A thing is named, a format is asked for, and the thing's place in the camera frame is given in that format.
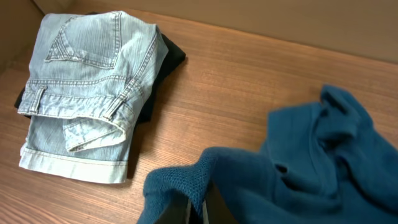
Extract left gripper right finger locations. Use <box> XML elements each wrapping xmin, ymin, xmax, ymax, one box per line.
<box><xmin>202</xmin><ymin>183</ymin><xmax>238</xmax><ymax>224</ymax></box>

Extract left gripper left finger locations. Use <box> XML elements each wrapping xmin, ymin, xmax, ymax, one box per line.
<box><xmin>155</xmin><ymin>195</ymin><xmax>192</xmax><ymax>224</ymax></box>

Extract blue polo shirt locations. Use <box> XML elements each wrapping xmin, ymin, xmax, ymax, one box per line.
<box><xmin>139</xmin><ymin>85</ymin><xmax>397</xmax><ymax>223</ymax></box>

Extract folded light blue jeans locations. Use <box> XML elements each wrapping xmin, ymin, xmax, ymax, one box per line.
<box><xmin>18</xmin><ymin>11</ymin><xmax>168</xmax><ymax>184</ymax></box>

